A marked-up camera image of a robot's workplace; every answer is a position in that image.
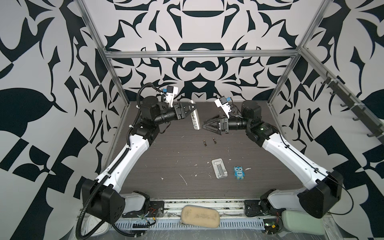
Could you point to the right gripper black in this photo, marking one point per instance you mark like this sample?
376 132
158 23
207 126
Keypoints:
224 125

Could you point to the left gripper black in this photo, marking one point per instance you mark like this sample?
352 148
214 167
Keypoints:
178 110

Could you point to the white remote control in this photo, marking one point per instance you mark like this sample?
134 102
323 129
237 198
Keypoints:
195 117

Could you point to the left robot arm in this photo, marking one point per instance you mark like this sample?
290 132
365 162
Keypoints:
101 197

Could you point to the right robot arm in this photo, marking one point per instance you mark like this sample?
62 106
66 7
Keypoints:
321 189

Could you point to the blue owl figurine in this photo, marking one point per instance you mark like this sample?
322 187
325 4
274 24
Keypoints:
239 173

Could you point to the tan sponge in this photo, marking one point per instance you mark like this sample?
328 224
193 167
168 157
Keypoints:
200 217

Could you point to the small circuit board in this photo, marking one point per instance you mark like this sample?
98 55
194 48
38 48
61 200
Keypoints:
271 227

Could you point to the pale green sponge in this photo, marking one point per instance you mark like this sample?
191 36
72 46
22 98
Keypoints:
299 222

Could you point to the white square clock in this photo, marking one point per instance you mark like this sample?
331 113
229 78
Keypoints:
91 222

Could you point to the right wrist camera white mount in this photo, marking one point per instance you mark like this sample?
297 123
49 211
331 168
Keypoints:
224 104

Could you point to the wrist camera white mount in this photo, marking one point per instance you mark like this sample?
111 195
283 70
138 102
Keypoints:
170 93
224 104

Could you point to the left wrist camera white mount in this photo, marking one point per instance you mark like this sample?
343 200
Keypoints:
170 93

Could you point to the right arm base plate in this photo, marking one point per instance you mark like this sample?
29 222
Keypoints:
256 208

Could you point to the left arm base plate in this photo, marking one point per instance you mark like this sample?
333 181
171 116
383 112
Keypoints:
149 209

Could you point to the white slotted cable duct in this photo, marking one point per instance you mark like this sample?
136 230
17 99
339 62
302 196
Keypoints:
174 224

